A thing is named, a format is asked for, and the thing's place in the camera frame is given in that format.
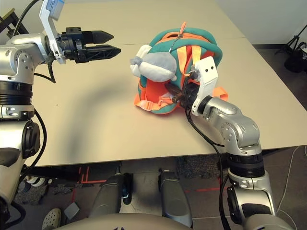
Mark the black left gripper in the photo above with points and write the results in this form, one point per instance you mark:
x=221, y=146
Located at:
x=72, y=45

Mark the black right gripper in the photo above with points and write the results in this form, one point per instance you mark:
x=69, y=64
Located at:
x=188, y=94

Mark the gray plush zipper charm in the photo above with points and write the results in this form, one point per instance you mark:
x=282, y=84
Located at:
x=156, y=64

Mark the teal and orange backpack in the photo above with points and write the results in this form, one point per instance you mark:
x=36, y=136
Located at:
x=206, y=45

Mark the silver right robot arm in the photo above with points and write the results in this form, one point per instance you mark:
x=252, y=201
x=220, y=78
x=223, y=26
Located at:
x=237, y=127

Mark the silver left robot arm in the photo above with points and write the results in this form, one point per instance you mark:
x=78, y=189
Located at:
x=21, y=55

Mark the black framed side desk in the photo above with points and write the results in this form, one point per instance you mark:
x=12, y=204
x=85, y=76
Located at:
x=4, y=20

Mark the red tape floor cross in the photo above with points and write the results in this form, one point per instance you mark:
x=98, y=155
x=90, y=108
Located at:
x=206, y=189

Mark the gray right robot leg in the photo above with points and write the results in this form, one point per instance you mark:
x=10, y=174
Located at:
x=175, y=201

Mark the gray robot leg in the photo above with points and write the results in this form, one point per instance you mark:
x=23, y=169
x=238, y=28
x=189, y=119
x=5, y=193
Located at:
x=108, y=198
x=175, y=201

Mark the red tape floor lines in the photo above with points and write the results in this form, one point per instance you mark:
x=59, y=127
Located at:
x=96, y=181

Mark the black bag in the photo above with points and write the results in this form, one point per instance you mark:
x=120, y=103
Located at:
x=296, y=62

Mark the gray left robot leg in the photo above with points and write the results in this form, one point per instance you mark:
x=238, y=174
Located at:
x=108, y=198

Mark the black tripod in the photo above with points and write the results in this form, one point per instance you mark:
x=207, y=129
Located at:
x=293, y=39

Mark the beige robot torso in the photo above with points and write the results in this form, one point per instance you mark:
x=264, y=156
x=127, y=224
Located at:
x=120, y=222

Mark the white round caster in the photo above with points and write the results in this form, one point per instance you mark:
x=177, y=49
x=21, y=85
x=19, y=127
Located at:
x=37, y=182

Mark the gray flat floor plate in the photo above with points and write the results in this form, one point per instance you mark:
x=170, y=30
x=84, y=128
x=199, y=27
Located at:
x=71, y=210

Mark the white perforated shoe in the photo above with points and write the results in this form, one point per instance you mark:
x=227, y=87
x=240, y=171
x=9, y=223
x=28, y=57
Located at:
x=51, y=219

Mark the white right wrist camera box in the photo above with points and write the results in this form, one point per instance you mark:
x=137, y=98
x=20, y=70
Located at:
x=207, y=69

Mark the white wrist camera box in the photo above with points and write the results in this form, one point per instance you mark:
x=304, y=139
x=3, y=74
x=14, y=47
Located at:
x=49, y=26
x=207, y=69

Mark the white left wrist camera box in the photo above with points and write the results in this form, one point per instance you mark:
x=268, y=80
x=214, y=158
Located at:
x=49, y=26

